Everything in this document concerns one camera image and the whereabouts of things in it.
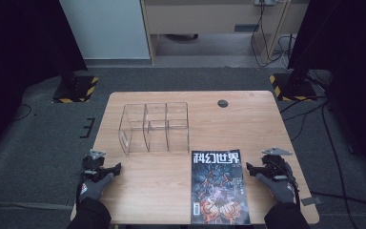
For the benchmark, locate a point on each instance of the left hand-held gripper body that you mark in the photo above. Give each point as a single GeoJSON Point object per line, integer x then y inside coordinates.
{"type": "Point", "coordinates": [92, 164]}

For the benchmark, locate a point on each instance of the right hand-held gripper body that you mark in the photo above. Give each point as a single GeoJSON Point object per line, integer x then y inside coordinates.
{"type": "Point", "coordinates": [274, 165]}

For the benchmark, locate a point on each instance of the dark illustrated magazine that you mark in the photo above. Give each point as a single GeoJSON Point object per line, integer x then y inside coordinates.
{"type": "Point", "coordinates": [217, 187]}

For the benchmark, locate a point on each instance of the clear acrylic file rack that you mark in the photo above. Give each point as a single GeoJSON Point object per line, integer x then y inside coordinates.
{"type": "Point", "coordinates": [154, 127]}

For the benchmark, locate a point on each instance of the person's right hand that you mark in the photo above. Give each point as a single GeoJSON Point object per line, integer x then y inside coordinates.
{"type": "Point", "coordinates": [279, 189]}

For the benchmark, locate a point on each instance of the person's left hand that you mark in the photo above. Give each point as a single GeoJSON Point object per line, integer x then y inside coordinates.
{"type": "Point", "coordinates": [92, 189]}

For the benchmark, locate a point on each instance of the gray tape piece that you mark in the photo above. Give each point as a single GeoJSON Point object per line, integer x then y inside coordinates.
{"type": "Point", "coordinates": [311, 201]}

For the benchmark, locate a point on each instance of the black table grommet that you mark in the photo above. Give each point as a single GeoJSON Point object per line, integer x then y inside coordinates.
{"type": "Point", "coordinates": [222, 103]}

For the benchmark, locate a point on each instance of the striped black stand base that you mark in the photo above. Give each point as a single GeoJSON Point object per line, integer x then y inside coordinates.
{"type": "Point", "coordinates": [76, 90]}
{"type": "Point", "coordinates": [294, 89]}

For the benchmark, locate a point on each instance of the black stand pole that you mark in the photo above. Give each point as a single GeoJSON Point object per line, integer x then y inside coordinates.
{"type": "Point", "coordinates": [301, 60]}

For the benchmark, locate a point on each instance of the black curtain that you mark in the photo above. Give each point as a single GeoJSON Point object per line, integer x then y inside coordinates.
{"type": "Point", "coordinates": [352, 63]}
{"type": "Point", "coordinates": [16, 63]}

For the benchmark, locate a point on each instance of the white cabinet panel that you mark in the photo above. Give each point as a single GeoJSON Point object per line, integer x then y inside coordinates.
{"type": "Point", "coordinates": [105, 28]}

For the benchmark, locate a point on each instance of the white power strip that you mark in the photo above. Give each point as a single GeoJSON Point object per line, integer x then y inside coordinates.
{"type": "Point", "coordinates": [265, 2]}

